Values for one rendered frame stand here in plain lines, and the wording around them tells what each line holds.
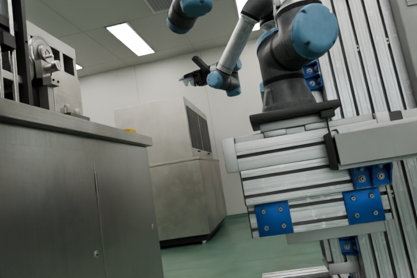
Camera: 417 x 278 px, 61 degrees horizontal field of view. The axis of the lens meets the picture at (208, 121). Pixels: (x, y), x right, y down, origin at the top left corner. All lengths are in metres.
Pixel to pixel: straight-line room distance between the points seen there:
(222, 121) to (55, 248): 5.02
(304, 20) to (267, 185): 0.41
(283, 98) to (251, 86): 4.92
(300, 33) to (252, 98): 4.98
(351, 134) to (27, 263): 0.73
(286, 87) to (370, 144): 0.26
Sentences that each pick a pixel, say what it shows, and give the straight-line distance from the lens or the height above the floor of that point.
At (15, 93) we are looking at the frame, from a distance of 1.15.
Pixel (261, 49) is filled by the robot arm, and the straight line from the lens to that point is 1.02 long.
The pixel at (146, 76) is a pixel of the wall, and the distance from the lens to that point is 6.27.
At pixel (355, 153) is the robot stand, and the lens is 0.84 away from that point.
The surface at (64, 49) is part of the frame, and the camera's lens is 2.44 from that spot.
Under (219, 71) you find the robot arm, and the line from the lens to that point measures 1.64.
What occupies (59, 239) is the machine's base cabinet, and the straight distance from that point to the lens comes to 0.96.
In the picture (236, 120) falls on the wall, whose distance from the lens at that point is 5.78.
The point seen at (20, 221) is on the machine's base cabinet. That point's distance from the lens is 0.85.
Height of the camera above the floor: 0.68
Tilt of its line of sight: 9 degrees up
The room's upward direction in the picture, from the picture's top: 9 degrees counter-clockwise
